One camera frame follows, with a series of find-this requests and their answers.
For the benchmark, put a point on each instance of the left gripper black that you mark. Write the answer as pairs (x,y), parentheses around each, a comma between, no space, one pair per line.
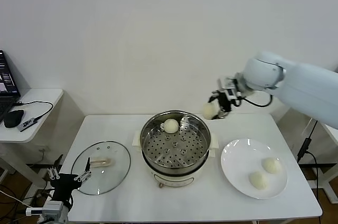
(64,181)

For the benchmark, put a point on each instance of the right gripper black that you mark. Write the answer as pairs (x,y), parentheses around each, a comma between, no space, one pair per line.
(226,103)

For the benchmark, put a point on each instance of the white steamed baozi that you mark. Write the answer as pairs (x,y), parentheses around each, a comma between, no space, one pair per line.
(171,125)
(272,166)
(210,111)
(258,180)

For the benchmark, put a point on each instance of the glass pot lid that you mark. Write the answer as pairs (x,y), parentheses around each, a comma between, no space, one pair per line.
(113,176)

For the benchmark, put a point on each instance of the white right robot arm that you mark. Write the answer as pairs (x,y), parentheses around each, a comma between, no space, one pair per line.
(303,89)

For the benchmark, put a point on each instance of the stainless steel steamer basket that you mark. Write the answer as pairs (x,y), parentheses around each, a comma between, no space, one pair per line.
(158,150)

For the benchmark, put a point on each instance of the white round plate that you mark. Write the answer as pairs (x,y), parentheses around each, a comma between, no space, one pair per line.
(237,166)

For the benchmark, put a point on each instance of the black computer mouse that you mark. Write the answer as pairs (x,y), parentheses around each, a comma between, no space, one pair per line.
(13,118)

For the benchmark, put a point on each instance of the open black laptop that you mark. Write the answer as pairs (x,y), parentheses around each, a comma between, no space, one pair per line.
(8,81)

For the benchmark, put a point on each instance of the white wall socket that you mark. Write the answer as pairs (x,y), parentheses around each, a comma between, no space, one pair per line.
(44,150)

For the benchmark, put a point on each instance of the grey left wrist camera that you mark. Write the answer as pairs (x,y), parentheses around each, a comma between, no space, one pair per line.
(52,208)

